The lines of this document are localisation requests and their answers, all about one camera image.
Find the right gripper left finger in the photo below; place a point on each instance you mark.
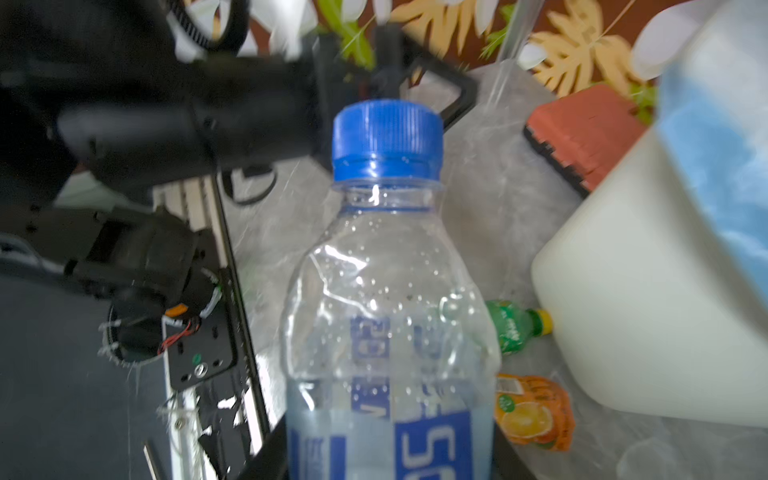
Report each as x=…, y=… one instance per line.
x=271, y=462

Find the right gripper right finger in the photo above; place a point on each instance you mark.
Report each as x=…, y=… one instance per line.
x=506, y=463

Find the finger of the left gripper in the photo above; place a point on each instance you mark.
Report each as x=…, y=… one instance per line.
x=414, y=55

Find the orange label juice bottle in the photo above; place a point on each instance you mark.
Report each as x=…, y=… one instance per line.
x=534, y=410

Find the small green soda bottle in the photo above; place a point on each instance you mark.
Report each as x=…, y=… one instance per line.
x=516, y=326

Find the blue label water bottle front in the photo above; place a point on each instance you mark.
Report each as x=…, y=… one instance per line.
x=388, y=350

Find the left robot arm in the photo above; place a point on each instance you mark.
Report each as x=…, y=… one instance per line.
x=136, y=94

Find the white plastic trash bin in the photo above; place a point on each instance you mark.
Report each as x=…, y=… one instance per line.
x=650, y=314

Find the red plastic tool case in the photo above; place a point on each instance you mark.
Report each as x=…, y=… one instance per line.
x=583, y=136

